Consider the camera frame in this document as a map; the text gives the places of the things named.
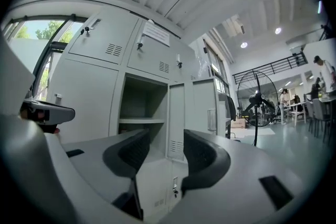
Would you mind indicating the black hanging jacket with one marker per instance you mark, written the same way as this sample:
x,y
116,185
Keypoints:
x,y
231,107

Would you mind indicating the grey dining chair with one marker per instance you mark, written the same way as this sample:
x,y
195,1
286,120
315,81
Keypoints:
x,y
317,110

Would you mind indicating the white table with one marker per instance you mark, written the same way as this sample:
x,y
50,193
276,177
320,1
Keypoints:
x,y
298,105

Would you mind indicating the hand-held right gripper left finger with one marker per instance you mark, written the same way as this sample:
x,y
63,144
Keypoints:
x,y
126,154

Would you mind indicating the grey metal locker cabinet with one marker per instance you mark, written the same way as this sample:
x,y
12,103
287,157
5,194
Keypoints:
x,y
99,42

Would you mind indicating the round ceiling light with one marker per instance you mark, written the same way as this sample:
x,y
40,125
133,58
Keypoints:
x,y
278,31
244,45

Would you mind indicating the black pedestal fan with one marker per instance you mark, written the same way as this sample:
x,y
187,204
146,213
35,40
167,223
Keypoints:
x,y
256,99

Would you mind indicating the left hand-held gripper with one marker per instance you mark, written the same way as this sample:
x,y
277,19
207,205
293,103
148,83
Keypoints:
x,y
50,128

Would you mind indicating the black keys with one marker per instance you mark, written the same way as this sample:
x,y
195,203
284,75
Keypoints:
x,y
85,30
139,46
179,63

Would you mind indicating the brown cardboard box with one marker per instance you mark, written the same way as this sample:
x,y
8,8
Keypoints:
x,y
239,123

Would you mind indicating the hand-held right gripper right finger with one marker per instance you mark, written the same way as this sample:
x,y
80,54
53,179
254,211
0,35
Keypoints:
x,y
207,160

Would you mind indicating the black framed glass window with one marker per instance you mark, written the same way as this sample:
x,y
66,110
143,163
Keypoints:
x,y
39,31

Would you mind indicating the black metal railing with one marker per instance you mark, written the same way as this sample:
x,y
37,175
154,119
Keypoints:
x,y
273,65

